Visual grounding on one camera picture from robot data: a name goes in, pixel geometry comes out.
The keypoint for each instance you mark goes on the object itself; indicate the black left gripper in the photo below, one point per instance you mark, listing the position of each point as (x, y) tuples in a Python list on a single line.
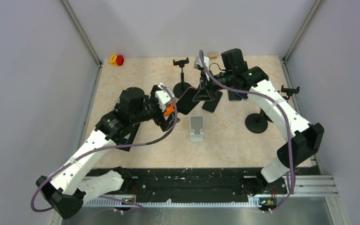
[(164, 123)]

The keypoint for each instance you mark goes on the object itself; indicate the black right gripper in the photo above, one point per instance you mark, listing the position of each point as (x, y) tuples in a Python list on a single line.
[(206, 84)]

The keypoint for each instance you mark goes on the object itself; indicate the purple smartphone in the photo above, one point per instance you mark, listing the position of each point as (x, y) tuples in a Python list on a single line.
[(186, 104)]

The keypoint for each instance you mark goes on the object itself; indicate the silver metal phone stand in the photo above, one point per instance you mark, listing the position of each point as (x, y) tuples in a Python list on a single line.
[(196, 129)]

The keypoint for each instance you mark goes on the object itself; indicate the black clamp stand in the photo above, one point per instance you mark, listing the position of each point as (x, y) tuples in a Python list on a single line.
[(289, 92), (256, 123), (182, 86)]

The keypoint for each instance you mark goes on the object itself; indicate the blue smartphone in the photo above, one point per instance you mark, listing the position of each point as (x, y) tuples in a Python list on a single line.
[(242, 95)]

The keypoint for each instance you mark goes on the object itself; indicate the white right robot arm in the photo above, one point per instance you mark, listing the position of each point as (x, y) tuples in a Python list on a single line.
[(303, 138)]

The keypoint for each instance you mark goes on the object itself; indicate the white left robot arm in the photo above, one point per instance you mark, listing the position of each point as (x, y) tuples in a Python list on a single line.
[(66, 190)]

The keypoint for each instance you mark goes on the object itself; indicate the black clamp stand back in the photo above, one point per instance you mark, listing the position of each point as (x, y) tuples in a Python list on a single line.
[(182, 86)]

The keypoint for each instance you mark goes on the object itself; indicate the black smartphone white edge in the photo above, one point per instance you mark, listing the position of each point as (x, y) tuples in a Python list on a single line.
[(210, 106)]

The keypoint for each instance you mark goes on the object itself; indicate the dark green-edged smartphone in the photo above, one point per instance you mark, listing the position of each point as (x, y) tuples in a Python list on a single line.
[(232, 96)]

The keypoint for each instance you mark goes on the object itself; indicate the small wooden block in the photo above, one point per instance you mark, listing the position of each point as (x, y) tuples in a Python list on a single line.
[(213, 56)]

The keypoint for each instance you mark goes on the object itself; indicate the black and silver chessboard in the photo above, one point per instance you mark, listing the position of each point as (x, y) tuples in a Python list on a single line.
[(127, 135)]

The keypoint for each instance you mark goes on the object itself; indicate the yellow toy block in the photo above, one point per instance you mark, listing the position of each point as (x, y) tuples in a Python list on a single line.
[(113, 59)]

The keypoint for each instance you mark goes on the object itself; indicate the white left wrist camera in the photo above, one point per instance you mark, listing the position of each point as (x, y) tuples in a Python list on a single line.
[(163, 95)]

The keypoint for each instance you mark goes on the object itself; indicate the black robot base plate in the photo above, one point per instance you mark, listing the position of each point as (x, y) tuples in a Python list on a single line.
[(197, 185)]

